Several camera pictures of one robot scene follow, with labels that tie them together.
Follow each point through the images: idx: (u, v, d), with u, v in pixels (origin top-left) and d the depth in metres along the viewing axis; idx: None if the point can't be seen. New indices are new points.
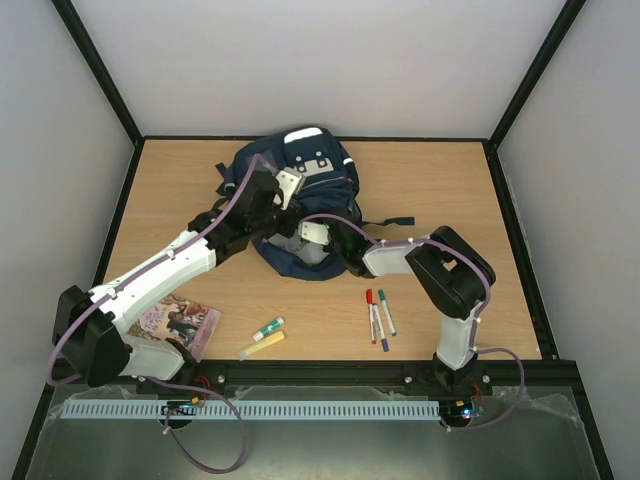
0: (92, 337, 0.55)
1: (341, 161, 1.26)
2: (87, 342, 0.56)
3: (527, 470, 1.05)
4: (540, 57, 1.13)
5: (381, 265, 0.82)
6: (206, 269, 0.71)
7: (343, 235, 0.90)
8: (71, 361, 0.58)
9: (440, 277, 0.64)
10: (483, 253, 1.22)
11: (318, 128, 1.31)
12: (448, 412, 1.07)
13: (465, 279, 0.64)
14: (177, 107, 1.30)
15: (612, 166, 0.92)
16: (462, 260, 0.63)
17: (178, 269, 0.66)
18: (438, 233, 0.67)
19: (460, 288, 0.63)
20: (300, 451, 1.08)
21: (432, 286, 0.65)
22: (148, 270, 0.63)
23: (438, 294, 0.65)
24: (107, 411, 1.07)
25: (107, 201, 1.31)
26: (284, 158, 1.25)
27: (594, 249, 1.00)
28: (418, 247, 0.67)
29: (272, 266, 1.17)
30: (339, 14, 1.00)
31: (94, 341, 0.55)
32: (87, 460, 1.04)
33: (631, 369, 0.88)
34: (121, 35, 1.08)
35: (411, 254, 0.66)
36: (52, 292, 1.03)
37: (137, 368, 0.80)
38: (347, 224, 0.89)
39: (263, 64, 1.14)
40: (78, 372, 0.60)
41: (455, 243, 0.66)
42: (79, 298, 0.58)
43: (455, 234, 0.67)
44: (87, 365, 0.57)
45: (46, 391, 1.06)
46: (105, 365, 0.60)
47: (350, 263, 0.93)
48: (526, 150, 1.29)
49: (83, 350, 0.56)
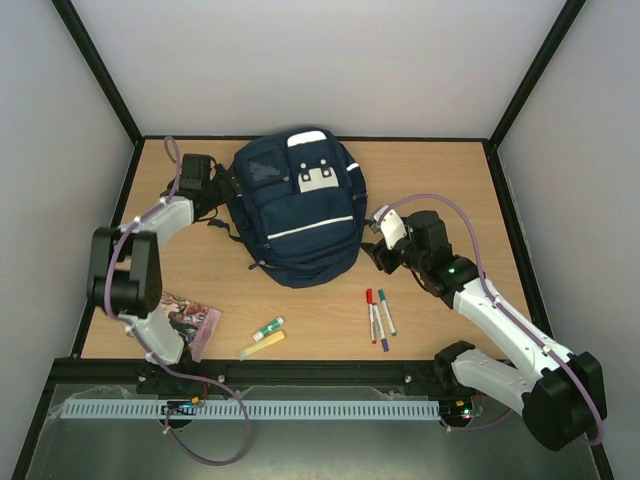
0: (142, 248, 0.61)
1: (345, 169, 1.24)
2: (135, 256, 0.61)
3: (525, 469, 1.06)
4: (539, 59, 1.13)
5: (472, 311, 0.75)
6: (188, 221, 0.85)
7: (429, 245, 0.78)
8: (122, 292, 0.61)
9: (563, 413, 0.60)
10: (482, 253, 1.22)
11: (322, 132, 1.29)
12: (448, 412, 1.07)
13: (581, 420, 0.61)
14: (177, 108, 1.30)
15: (613, 166, 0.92)
16: (594, 412, 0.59)
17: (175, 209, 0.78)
18: (580, 363, 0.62)
19: (571, 429, 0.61)
20: (300, 451, 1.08)
21: (547, 413, 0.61)
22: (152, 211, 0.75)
23: (547, 420, 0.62)
24: (107, 411, 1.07)
25: (107, 201, 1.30)
26: (288, 162, 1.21)
27: (595, 248, 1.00)
28: (549, 374, 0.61)
29: (271, 275, 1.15)
30: (339, 13, 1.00)
31: (145, 250, 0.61)
32: (88, 461, 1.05)
33: (629, 371, 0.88)
34: (120, 34, 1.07)
35: (543, 387, 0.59)
36: (52, 293, 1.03)
37: (156, 340, 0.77)
38: (435, 232, 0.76)
39: (262, 64, 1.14)
40: (128, 301, 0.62)
41: (595, 383, 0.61)
42: (110, 231, 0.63)
43: (601, 372, 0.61)
44: (144, 275, 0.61)
45: (46, 390, 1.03)
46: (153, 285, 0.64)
47: (429, 279, 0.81)
48: (526, 151, 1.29)
49: (135, 266, 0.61)
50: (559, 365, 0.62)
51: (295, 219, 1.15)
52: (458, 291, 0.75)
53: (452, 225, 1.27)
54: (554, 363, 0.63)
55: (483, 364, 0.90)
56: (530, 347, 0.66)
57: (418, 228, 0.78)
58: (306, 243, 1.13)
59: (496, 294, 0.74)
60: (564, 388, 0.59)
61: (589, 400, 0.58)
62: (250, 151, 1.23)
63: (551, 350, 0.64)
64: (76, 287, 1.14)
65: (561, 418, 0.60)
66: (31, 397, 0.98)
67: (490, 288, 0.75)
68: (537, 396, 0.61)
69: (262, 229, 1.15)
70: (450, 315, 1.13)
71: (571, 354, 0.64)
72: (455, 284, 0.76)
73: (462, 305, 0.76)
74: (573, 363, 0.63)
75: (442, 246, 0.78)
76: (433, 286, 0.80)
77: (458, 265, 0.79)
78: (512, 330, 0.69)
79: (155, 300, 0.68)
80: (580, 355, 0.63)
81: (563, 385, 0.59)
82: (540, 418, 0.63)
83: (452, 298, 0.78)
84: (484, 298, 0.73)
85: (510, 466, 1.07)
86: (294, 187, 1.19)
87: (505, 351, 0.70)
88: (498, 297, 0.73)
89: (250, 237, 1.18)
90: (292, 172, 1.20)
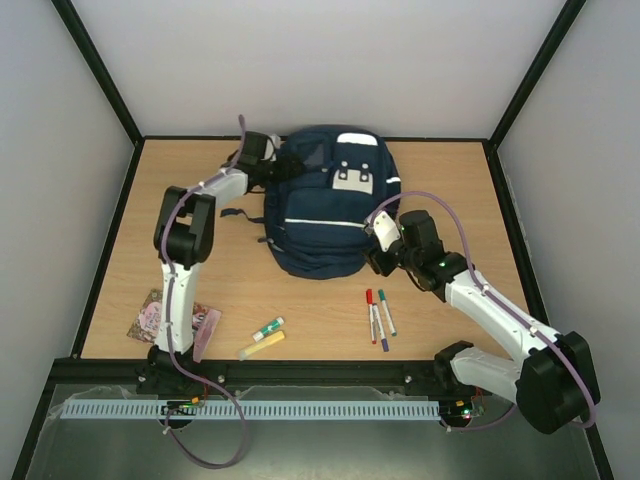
0: (202, 210, 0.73)
1: (385, 181, 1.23)
2: (194, 216, 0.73)
3: (525, 469, 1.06)
4: (539, 58, 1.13)
5: (463, 301, 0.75)
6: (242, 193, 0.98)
7: (419, 240, 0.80)
8: (179, 242, 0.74)
9: (555, 394, 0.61)
10: (482, 254, 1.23)
11: (375, 138, 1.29)
12: (448, 412, 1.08)
13: (573, 401, 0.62)
14: (178, 108, 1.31)
15: (613, 166, 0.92)
16: (587, 395, 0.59)
17: (233, 180, 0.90)
18: (568, 344, 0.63)
19: (564, 411, 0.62)
20: (300, 451, 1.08)
21: (539, 395, 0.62)
22: (214, 180, 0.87)
23: (539, 402, 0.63)
24: (107, 411, 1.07)
25: (107, 201, 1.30)
26: (332, 157, 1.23)
27: (595, 249, 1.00)
28: (538, 354, 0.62)
29: (275, 256, 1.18)
30: (339, 14, 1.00)
31: (203, 212, 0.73)
32: (87, 462, 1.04)
33: (629, 370, 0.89)
34: (120, 35, 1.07)
35: (533, 367, 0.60)
36: (51, 293, 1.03)
37: (179, 313, 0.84)
38: (424, 227, 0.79)
39: (262, 64, 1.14)
40: (184, 250, 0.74)
41: (584, 363, 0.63)
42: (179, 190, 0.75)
43: (589, 351, 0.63)
44: (200, 229, 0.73)
45: (46, 391, 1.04)
46: (206, 241, 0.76)
47: (421, 274, 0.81)
48: (526, 152, 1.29)
49: (193, 223, 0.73)
50: (547, 345, 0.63)
51: (319, 212, 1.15)
52: (448, 283, 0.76)
53: (452, 225, 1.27)
54: (541, 342, 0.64)
55: (480, 360, 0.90)
56: (518, 329, 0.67)
57: (408, 225, 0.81)
58: (315, 237, 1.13)
59: (485, 283, 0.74)
60: (554, 368, 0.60)
61: (582, 381, 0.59)
62: (301, 137, 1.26)
63: (539, 331, 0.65)
64: (76, 287, 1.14)
65: (553, 400, 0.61)
66: (30, 398, 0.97)
67: (479, 278, 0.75)
68: (528, 379, 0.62)
69: (283, 213, 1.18)
70: (451, 315, 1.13)
71: (558, 334, 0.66)
72: (445, 276, 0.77)
73: (454, 297, 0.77)
74: (561, 342, 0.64)
75: (432, 242, 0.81)
76: (425, 280, 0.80)
77: (449, 260, 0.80)
78: (499, 314, 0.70)
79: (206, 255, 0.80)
80: (567, 335, 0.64)
81: (552, 366, 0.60)
82: (533, 402, 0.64)
83: (444, 291, 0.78)
84: (473, 287, 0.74)
85: (510, 466, 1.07)
86: (328, 181, 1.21)
87: (496, 335, 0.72)
88: (486, 285, 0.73)
89: (272, 215, 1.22)
90: (333, 167, 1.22)
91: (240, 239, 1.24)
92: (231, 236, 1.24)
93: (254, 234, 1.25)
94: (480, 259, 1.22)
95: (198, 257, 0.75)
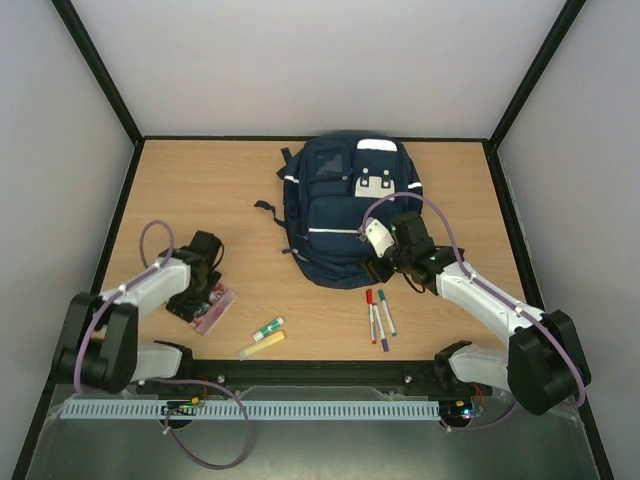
0: (117, 322, 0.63)
1: (406, 187, 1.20)
2: (109, 329, 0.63)
3: (525, 470, 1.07)
4: (540, 58, 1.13)
5: (454, 290, 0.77)
6: (183, 286, 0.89)
7: (409, 237, 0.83)
8: (89, 367, 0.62)
9: (542, 372, 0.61)
10: (482, 253, 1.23)
11: (396, 142, 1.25)
12: (448, 412, 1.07)
13: (564, 383, 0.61)
14: (177, 108, 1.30)
15: (614, 166, 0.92)
16: (575, 374, 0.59)
17: (168, 275, 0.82)
18: (554, 321, 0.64)
19: (555, 393, 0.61)
20: (300, 451, 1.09)
21: (526, 373, 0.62)
22: (144, 277, 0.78)
23: (527, 384, 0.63)
24: (114, 412, 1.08)
25: (108, 201, 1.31)
26: (351, 164, 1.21)
27: (595, 251, 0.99)
28: (525, 329, 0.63)
29: (302, 268, 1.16)
30: (337, 13, 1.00)
31: (121, 323, 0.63)
32: (88, 462, 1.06)
33: (631, 372, 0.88)
34: (119, 36, 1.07)
35: (518, 342, 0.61)
36: (51, 293, 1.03)
37: (145, 372, 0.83)
38: (414, 223, 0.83)
39: (260, 65, 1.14)
40: (93, 380, 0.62)
41: (570, 341, 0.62)
42: (90, 299, 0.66)
43: (574, 329, 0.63)
44: (112, 355, 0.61)
45: (46, 391, 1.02)
46: (124, 360, 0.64)
47: (413, 269, 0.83)
48: (526, 151, 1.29)
49: (106, 344, 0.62)
50: (532, 323, 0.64)
51: (339, 220, 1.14)
52: (438, 274, 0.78)
53: (440, 225, 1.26)
54: (526, 321, 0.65)
55: (477, 353, 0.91)
56: (503, 310, 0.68)
57: (398, 224, 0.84)
58: (339, 244, 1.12)
59: (473, 271, 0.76)
60: (539, 346, 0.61)
61: (567, 358, 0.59)
62: (318, 144, 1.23)
63: (523, 310, 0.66)
64: (76, 287, 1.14)
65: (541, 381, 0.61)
66: (32, 398, 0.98)
67: (469, 267, 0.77)
68: (515, 357, 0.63)
69: (305, 222, 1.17)
70: (452, 316, 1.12)
71: (543, 313, 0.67)
72: (435, 268, 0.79)
73: (445, 288, 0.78)
74: (546, 321, 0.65)
75: (423, 238, 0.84)
76: (418, 275, 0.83)
77: (440, 253, 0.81)
78: (486, 299, 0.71)
79: (127, 376, 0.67)
80: (553, 314, 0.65)
81: (538, 342, 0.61)
82: (522, 383, 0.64)
83: (436, 285, 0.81)
84: (461, 276, 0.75)
85: (510, 466, 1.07)
86: (349, 190, 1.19)
87: (486, 321, 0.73)
88: (473, 274, 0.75)
89: (293, 224, 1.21)
90: (353, 174, 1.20)
91: (240, 239, 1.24)
92: (230, 236, 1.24)
93: (253, 234, 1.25)
94: (480, 259, 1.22)
95: (113, 384, 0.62)
